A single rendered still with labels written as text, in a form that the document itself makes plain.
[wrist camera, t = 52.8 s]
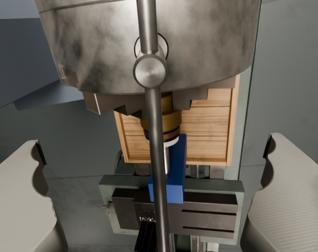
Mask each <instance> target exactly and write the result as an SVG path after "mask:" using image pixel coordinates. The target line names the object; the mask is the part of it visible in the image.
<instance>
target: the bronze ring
mask: <svg viewBox="0 0 318 252"><path fill-rule="evenodd" d="M161 105H162V122H163V139H164V143H167V142H170V141H173V140H174V139H176V138H177V137H178V136H179V135H180V124H181V123H182V114H181V111H182V110H174V109H173V91H168V92H161ZM140 123H141V127H142V128H143V130H144V135H145V138H146V139H147V140H149V132H148V120H147V118H146V119H144V120H142V119H140Z"/></svg>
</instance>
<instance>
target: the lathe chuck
mask: <svg viewBox="0 0 318 252"><path fill-rule="evenodd" d="M259 8H260V0H156V16H157V33H160V34H161V35H162V36H164V38H165V40H166V42H167V45H168V54H167V57H166V59H165V60H166V64H167V68H168V76H167V79H166V81H165V83H164V84H163V85H162V86H160V87H161V93H163V92H171V91H178V90H184V89H190V88H195V87H200V86H204V85H209V84H212V83H216V82H220V81H223V80H226V79H229V78H231V77H234V76H236V75H238V74H240V73H242V72H243V71H245V70H246V69H248V68H249V67H250V66H251V65H252V63H253V56H254V48H255V40H256V32H257V24H258V16H259ZM39 17H40V20H41V23H42V26H43V29H44V32H45V35H46V38H47V41H48V44H49V47H50V50H51V53H52V56H53V59H54V62H55V65H56V68H57V71H58V74H59V77H60V80H61V83H62V84H63V85H65V86H67V87H70V84H69V81H68V78H67V77H66V76H65V73H64V70H63V68H64V66H71V68H72V71H73V72H76V75H77V78H78V82H77V83H76V85H77V88H78V90H79V91H81V92H85V93H92V94H102V95H139V94H145V89H144V88H143V87H141V86H140V85H138V84H137V82H136V81H135V79H134V77H133V66H134V63H135V61H136V58H137V57H136V55H135V44H136V41H137V39H138V38H139V26H138V16H137V6H136V0H112V1H105V2H97V3H90V4H83V5H77V6H71V7H65V8H60V9H55V10H50V11H46V12H43V13H41V14H40V15H39Z"/></svg>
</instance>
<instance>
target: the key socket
mask: <svg viewBox="0 0 318 252"><path fill-rule="evenodd" d="M157 34H158V44H159V45H160V46H161V47H162V49H163V52H164V56H165V59H166V57H167V54H168V45H167V42H166V40H165V38H164V36H162V35H161V34H160V33H157ZM140 48H141V47H140V37H139V38H138V39H137V41H136V44H135V55H136V57H137V55H138V53H139V50H140Z"/></svg>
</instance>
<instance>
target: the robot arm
mask: <svg viewBox="0 0 318 252"><path fill-rule="evenodd" d="M263 158H265V160H266V164H265V167H264V171H263V174H262V178H261V181H260V183H261V185H262V187H263V188H262V189H260V190H257V191H256V192H255V193H254V194H253V197H252V200H251V203H250V206H249V209H248V213H247V217H246V220H245V224H244V228H243V232H242V235H241V239H240V247H241V249H242V251H243V252H318V164H316V163H315V162H314V161H313V160H312V159H311V158H310V157H309V156H307V155H306V154H305V153H304V152H303V151H301V150H300V149H299V148H298V147H297V146H295V145H294V144H293V143H292V142H291V141H289V140H288V139H287V138H286V137H284V136H283V135H282V134H280V133H278V132H274V133H272V132H269V135H268V139H267V143H266V147H265V150H264V154H263ZM44 165H47V163H46V160H45V157H44V153H43V150H42V147H41V145H40V142H39V140H38V139H37V140H29V141H27V142H25V143H24V144H23V145H22V146H21V147H20V148H18V149H17V150H16V151H15V152H14V153H13V154H11V155H10V156H9V157H8V158H7V159H6V160H4V161H3V162H2V163H1V164H0V252H68V244H67V240H66V237H65V234H64V230H63V227H62V225H61V222H60V220H59V217H58V215H57V212H56V210H55V207H54V205H53V202H52V200H51V199H50V198H49V197H47V196H46V194H47V192H48V190H49V187H48V185H47V182H46V180H45V177H44V175H43V172H42V170H43V168H44Z"/></svg>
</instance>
